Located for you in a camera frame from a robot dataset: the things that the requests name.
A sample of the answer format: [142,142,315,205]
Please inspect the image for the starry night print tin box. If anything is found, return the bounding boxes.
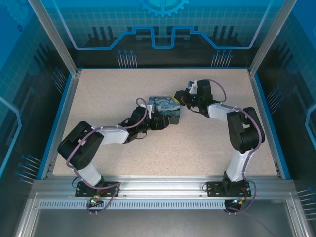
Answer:
[147,95,184,125]

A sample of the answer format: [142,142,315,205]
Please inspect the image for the left LED connector module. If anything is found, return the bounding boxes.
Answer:
[89,196,104,207]

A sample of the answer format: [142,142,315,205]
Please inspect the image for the led connector module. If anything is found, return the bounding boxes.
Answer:
[89,196,104,207]
[231,197,248,206]

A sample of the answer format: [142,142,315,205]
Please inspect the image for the grey metal shelf panel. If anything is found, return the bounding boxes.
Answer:
[31,209,296,237]

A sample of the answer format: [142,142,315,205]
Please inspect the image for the right LED connector module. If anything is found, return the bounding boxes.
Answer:
[231,197,248,206]

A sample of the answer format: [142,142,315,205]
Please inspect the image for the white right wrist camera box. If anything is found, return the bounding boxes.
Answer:
[186,80,199,95]

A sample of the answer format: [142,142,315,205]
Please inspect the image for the thin black left wrist wire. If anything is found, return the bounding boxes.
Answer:
[132,129,150,142]

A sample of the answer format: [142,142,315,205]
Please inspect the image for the thin black wrist wire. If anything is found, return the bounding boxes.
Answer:
[132,129,150,142]
[188,105,202,116]

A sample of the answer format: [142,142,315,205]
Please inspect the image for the thin black right wrist wire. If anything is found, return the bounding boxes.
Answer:
[188,105,202,116]

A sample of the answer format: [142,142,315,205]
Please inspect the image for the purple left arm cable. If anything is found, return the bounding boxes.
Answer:
[66,98,153,216]

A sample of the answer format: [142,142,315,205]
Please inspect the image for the aluminium front mounting rail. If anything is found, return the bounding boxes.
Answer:
[32,175,295,198]

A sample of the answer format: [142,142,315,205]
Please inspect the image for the aluminium side rail blue edge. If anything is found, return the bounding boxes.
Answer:
[39,70,82,180]
[247,69,292,180]

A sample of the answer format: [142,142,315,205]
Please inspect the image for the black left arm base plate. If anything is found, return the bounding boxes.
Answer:
[75,181,121,198]

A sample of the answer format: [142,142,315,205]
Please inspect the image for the slotted grey cable duct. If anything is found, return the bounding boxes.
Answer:
[39,200,228,211]

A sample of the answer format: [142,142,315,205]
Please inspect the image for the aluminium frame post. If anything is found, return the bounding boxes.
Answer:
[247,0,297,77]
[27,0,82,76]

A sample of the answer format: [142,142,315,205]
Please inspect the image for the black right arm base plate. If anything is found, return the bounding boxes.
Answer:
[205,180,255,198]

